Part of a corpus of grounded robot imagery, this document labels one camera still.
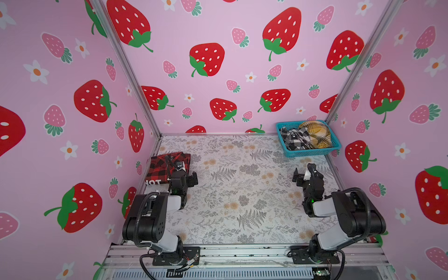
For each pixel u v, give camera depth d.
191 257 0.73
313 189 0.69
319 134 1.07
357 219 0.45
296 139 1.05
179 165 0.82
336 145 1.03
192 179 0.88
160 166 0.99
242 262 0.73
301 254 0.73
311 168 0.78
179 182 0.73
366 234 0.44
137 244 0.41
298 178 0.84
